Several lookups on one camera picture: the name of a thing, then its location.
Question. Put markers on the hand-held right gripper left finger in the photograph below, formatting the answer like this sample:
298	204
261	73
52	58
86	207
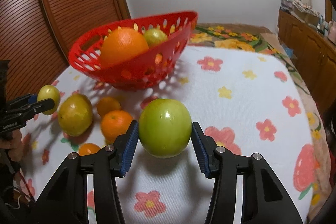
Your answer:
130	148

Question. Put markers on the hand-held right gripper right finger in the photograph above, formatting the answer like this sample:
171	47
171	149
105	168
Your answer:
200	150

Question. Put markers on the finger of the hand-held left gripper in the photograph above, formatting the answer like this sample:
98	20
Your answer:
29	98
39	106

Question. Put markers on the small pale green fruit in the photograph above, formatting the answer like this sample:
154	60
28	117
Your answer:
48	99

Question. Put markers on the green round fruit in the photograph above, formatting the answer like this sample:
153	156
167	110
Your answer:
155	36
165	129

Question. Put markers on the red perforated plastic basket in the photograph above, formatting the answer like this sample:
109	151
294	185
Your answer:
136	66

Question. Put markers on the large orange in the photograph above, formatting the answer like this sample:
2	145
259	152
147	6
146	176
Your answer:
123	47

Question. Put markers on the person's left hand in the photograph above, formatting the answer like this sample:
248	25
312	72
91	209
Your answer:
14	140

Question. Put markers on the small tangerine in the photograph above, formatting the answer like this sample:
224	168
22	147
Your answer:
109	106
116	125
89	149

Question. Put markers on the large yellow-green fruit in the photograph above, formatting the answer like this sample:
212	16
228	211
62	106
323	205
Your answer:
75	114

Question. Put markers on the floral bed blanket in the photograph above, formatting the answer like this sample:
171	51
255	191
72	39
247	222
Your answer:
231	43

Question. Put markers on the blue crumpled bag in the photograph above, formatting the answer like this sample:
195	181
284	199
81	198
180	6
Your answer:
288	52

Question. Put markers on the wooden side cabinet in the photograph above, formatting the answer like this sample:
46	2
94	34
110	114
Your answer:
309	50

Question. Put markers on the clear storage box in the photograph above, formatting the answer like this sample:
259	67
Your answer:
286	3

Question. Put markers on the cardboard box with patterned cloth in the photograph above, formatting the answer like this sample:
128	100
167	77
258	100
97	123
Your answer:
305	11

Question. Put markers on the pink thermos jug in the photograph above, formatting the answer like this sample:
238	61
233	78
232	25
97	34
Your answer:
332	32

